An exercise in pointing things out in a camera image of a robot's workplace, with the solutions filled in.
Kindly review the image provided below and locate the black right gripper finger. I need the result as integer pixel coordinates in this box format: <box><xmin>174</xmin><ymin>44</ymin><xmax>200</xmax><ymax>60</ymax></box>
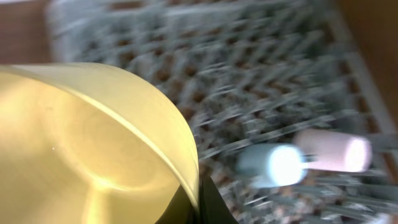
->
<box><xmin>156</xmin><ymin>176</ymin><xmax>238</xmax><ymax>224</ymax></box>

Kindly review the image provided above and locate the pink cup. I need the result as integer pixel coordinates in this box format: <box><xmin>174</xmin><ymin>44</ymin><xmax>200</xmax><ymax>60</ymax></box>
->
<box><xmin>292</xmin><ymin>129</ymin><xmax>373</xmax><ymax>172</ymax></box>

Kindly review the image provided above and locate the blue cup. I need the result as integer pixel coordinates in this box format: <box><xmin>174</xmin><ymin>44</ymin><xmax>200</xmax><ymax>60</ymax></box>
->
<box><xmin>235</xmin><ymin>143</ymin><xmax>308</xmax><ymax>189</ymax></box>

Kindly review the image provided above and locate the yellow bowl with food scraps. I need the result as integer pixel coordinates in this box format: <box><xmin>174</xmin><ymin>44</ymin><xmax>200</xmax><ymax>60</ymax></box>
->
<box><xmin>1</xmin><ymin>63</ymin><xmax>199</xmax><ymax>223</ymax></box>

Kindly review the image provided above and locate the grey dishwasher rack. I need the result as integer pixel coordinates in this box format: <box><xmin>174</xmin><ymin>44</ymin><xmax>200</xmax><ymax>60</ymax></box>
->
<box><xmin>46</xmin><ymin>1</ymin><xmax>397</xmax><ymax>223</ymax></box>

